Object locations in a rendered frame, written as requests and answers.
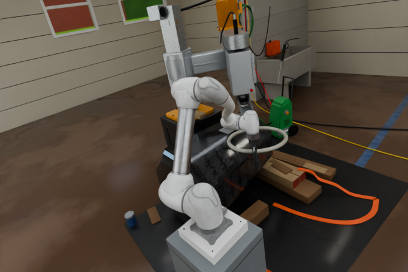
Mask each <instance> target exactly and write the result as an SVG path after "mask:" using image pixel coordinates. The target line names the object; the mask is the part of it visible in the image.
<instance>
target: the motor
mask: <svg viewBox="0 0 408 272"><path fill-rule="evenodd" d="M216 10H217V19H218V23H219V27H218V28H217V30H218V31H222V29H223V26H224V24H225V21H226V19H227V16H228V14H229V12H234V14H236V19H237V26H238V28H239V27H243V26H242V25H240V24H239V13H243V10H242V2H237V0H217V2H216ZM233 28H234V27H233V14H232V13H231V14H230V16H229V18H228V21H227V23H226V26H225V28H224V30H229V29H233Z"/></svg>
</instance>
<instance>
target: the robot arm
mask: <svg viewBox="0 0 408 272"><path fill-rule="evenodd" d="M171 94H172V96H173V98H174V99H175V101H176V105H177V107H178V119H177V130H176V137H175V149H174V161H173V167H172V171H171V172H170V173H169V174H168V176H167V178H166V180H164V181H163V182H162V184H161V185H160V187H159V190H158V195H159V198H160V200H161V201H162V202H163V203H164V204H165V205H166V206H168V207H169V208H171V209H173V210H176V211H178V212H180V213H185V214H187V215H188V216H190V218H192V219H193V220H195V221H196V223H194V224H192V225H191V226H190V230H191V231H194V232H196V233H197V234H198V235H200V236H201V237H202V238H204V239H205V240H207V241H208V243H209V244H210V245H214V244H215V242H216V240H217V239H218V238H219V237H220V236H221V235H222V234H223V233H224V232H225V231H226V230H227V228H229V227H230V226H231V225H233V221H232V220H231V219H227V218H226V217H225V216H224V215H225V214H226V212H227V211H228V209H227V208H226V207H223V208H222V204H221V202H220V198H219V195H218V193H217V191H216V190H215V189H214V188H213V187H212V186H211V185H210V184H208V183H198V184H195V185H194V180H193V176H192V175H191V173H189V172H190V165H191V153H192V142H193V135H194V123H195V117H196V109H197V108H198V107H199V104H200V102H201V101H204V102H213V103H215V104H216V105H219V106H222V107H224V110H223V112H222V118H221V120H220V123H221V125H222V126H223V127H224V128H226V129H232V130H244V131H246V134H247V139H248V141H249V144H250V145H252V147H251V148H252V152H253V161H254V168H259V157H258V156H259V155H258V153H257V145H258V144H259V119H258V116H257V113H256V111H254V110H248V111H246V112H245V113H244V115H243V116H240V115H237V114H234V113H233V111H234V109H235V104H234V101H233V99H232V98H231V97H230V95H229V93H228V91H227V90H226V89H225V87H224V86H223V85H222V84H221V83H219V82H218V81H217V80H216V79H214V78H211V77H208V76H204V77H202V78H198V77H187V78H181V79H179V80H177V81H175V82H174V83H173V84H172V86H171Z"/></svg>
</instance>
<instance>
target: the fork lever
mask: <svg viewBox="0 0 408 272"><path fill-rule="evenodd" d="M247 97H248V102H249V104H250V106H249V107H241V106H240V102H239V98H238V95H236V100H237V102H238V105H239V109H240V113H241V116H243V115H244V113H245V112H246V111H249V110H252V111H253V107H252V104H251V101H250V96H249V95H248V94H247Z"/></svg>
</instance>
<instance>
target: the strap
mask: <svg viewBox="0 0 408 272"><path fill-rule="evenodd" d="M297 170H300V171H306V172H310V173H312V174H313V175H314V176H315V177H316V178H317V179H318V180H319V181H321V182H324V183H328V184H331V185H333V186H336V187H338V188H339V189H341V190H343V191H344V192H346V193H347V194H349V195H351V196H354V197H359V198H363V199H370V200H373V206H372V209H371V211H370V212H369V213H368V214H367V215H365V216H364V217H362V218H359V219H356V220H332V219H325V218H322V217H316V216H311V215H308V214H304V213H302V212H299V211H295V210H293V209H290V208H287V207H285V206H282V205H280V204H278V203H275V202H274V203H273V206H276V207H278V208H280V209H283V210H286V211H288V212H290V213H293V214H296V215H299V216H302V217H306V218H308V219H313V220H317V221H321V222H327V223H334V224H340V225H352V224H358V223H362V222H365V221H367V220H369V219H371V218H372V217H373V216H374V215H375V214H376V213H377V211H378V205H379V199H377V198H376V197H372V196H367V195H360V194H355V193H352V192H349V191H347V190H346V189H344V188H343V187H341V186H339V185H338V184H336V183H334V182H331V181H328V180H324V179H322V178H320V177H318V176H317V175H316V174H315V173H314V172H313V171H312V170H309V169H305V168H298V169H297Z"/></svg>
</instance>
